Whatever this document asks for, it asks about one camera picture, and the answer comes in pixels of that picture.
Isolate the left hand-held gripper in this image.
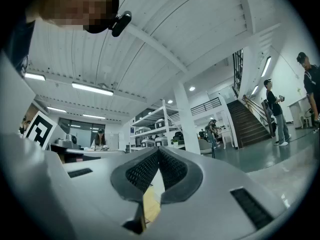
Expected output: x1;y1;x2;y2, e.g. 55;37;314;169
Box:
0;51;67;151

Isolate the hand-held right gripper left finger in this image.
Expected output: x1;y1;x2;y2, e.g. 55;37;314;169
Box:
46;146;161;240

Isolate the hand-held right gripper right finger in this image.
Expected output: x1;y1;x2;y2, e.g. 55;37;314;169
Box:
146;146;291;240

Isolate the silver kitchen appliance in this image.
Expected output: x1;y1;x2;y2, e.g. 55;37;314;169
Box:
65;133;80;150

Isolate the grey chair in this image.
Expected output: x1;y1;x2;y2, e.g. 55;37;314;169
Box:
199;138;216;159

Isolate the round wooden table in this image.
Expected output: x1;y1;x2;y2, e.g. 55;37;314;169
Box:
141;170;166;229

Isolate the small white table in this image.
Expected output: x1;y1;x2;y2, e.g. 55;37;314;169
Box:
221;128;237;150

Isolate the white square pillar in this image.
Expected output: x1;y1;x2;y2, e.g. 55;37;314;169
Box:
173;81;202;156

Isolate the brown staircase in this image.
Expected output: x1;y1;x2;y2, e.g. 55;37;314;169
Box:
226;99;275;149

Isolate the group of white appliances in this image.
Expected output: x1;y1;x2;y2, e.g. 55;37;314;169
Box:
134;118;176;148

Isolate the black balcony railing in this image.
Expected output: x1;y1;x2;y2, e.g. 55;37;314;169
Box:
191;97;223;117

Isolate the white metal shelf rack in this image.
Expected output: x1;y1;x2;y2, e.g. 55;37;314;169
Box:
129;99;186;152

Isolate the black window grille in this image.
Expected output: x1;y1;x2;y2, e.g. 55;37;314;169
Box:
232;48;244;95

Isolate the person's head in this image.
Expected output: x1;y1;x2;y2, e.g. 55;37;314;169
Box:
24;0;121;34

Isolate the black head-mounted camera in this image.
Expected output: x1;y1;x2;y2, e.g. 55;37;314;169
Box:
108;10;133;38

